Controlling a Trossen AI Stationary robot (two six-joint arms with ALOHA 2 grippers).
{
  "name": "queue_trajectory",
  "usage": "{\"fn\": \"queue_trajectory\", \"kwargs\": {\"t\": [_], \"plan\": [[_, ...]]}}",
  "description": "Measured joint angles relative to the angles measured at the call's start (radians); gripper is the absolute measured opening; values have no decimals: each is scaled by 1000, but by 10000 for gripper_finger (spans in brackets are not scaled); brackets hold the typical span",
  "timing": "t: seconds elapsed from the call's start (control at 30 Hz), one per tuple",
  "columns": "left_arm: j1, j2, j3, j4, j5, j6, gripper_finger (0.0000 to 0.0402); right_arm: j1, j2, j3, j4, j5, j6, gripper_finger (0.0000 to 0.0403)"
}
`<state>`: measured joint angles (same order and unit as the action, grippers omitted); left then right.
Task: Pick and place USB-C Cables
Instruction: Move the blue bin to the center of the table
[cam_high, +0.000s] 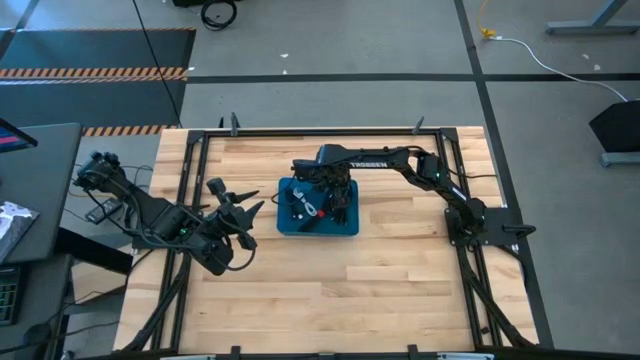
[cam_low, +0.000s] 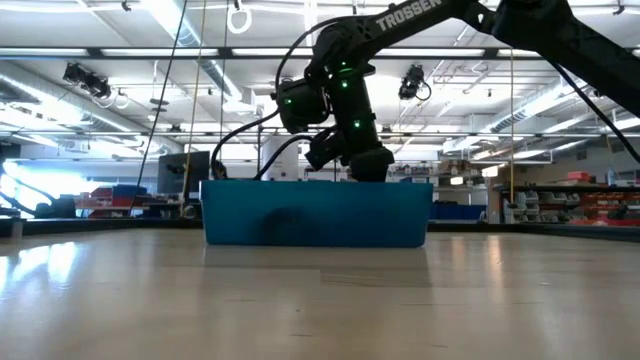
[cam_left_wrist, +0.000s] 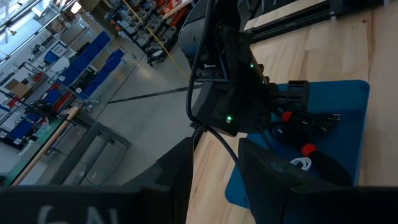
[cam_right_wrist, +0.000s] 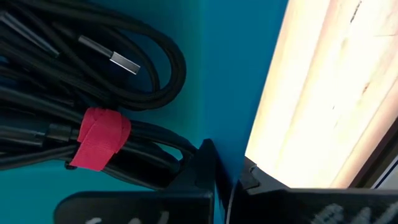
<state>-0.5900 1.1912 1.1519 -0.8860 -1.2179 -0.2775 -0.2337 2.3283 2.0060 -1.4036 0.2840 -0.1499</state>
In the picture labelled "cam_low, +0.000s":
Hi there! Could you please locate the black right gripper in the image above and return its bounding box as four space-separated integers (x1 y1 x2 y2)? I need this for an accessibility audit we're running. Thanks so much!
343 106 397 183

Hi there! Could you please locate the row of blue storage bins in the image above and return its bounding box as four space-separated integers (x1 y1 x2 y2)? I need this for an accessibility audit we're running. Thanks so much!
429 200 488 222

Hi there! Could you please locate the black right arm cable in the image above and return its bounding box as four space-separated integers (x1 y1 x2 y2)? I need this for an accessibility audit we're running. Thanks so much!
252 133 315 182
209 107 281 182

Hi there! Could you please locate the white pillar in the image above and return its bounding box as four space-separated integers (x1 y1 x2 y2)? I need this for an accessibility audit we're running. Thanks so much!
259 135 301 183

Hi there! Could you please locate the blue plastic bin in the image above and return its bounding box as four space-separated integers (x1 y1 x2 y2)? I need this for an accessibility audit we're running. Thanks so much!
199 179 435 249

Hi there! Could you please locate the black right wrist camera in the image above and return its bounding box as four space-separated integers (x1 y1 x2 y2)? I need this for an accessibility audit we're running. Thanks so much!
304 126 352 173

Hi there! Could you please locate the black hanging cable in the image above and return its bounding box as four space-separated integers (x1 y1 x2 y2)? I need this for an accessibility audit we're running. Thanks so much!
134 0 190 190

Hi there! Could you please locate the shelf with red bins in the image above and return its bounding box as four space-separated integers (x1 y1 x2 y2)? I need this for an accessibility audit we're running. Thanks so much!
492 169 640 227

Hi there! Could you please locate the black ceiling camera rig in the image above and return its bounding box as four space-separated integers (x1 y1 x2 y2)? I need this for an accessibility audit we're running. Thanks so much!
62 61 113 100
397 63 433 103

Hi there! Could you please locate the white hanging ring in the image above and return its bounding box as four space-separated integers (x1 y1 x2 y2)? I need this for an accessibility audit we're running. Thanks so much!
226 0 254 36

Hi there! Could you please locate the black monitor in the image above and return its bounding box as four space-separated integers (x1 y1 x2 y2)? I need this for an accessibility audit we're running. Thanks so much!
157 150 212 202

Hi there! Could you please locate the black aluminium table frame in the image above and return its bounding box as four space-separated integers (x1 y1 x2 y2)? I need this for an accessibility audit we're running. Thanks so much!
0 215 640 245

